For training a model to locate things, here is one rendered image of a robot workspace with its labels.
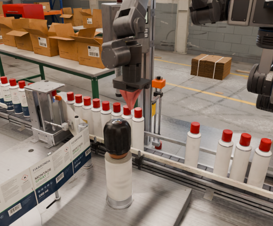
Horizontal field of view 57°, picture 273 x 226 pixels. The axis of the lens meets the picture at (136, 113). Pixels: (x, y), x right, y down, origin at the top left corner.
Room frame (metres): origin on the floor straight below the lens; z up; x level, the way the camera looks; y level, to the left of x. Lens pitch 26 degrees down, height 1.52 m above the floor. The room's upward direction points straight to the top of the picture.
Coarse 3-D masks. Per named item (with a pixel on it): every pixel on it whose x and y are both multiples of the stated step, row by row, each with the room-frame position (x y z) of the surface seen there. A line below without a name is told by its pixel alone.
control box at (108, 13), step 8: (104, 8) 1.02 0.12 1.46; (112, 8) 0.97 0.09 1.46; (104, 16) 1.02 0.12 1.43; (112, 16) 0.97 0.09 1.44; (104, 24) 1.03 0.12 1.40; (112, 24) 0.97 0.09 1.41; (104, 32) 1.03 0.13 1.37; (112, 32) 0.97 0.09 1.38; (104, 40) 1.04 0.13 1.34; (144, 40) 1.03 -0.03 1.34; (144, 48) 1.03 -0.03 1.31
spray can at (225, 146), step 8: (224, 136) 0.74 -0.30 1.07; (224, 144) 0.73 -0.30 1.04; (232, 144) 0.73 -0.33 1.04; (216, 152) 0.75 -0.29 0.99; (224, 152) 0.72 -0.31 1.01; (216, 160) 0.74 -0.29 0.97; (224, 160) 0.72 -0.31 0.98; (216, 168) 0.73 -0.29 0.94; (224, 168) 0.72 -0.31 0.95; (224, 176) 0.72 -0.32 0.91
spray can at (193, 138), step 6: (192, 126) 0.79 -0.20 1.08; (198, 126) 0.79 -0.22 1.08; (192, 132) 0.79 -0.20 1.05; (198, 132) 0.79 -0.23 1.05; (192, 138) 0.78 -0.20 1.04; (198, 138) 0.78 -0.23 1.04; (186, 144) 0.80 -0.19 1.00; (192, 144) 0.78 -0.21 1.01; (198, 144) 0.78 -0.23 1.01; (186, 150) 0.79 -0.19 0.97; (192, 150) 0.78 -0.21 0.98; (198, 150) 0.79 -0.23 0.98; (186, 156) 0.79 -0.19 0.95; (192, 156) 0.78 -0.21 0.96; (186, 162) 0.79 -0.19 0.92; (192, 162) 0.78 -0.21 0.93
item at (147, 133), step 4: (144, 132) 0.95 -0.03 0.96; (148, 132) 0.95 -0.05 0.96; (152, 136) 0.93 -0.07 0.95; (156, 136) 0.92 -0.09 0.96; (160, 136) 0.91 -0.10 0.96; (164, 136) 0.91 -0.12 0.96; (164, 140) 0.90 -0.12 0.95; (168, 140) 0.89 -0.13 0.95; (172, 140) 0.88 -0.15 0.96; (176, 140) 0.88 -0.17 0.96; (180, 144) 0.87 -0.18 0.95; (184, 144) 0.86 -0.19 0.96; (200, 148) 0.83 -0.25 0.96; (204, 148) 0.82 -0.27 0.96; (208, 148) 0.82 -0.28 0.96; (208, 152) 0.81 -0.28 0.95; (212, 152) 0.80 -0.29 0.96; (232, 156) 0.77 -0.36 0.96; (248, 164) 0.74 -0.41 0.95; (268, 168) 0.71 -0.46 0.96; (272, 168) 0.70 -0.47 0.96
